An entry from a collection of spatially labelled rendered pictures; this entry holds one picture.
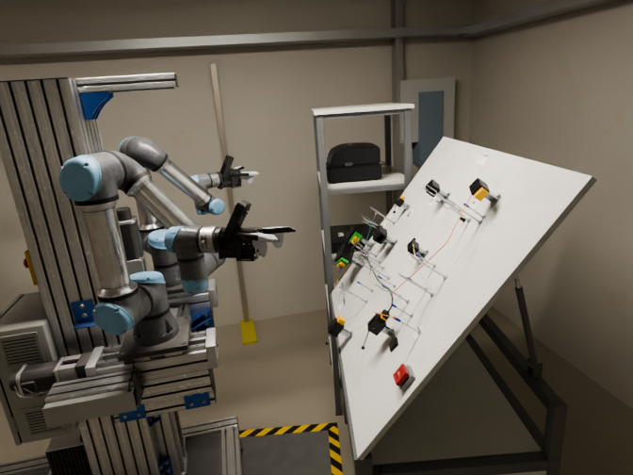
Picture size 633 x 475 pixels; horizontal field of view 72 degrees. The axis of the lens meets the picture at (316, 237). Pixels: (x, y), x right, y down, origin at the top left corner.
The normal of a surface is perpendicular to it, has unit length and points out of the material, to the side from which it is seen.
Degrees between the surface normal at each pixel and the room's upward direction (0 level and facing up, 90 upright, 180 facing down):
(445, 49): 90
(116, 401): 90
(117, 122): 90
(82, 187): 82
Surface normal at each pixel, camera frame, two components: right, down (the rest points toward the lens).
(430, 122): 0.21, 0.29
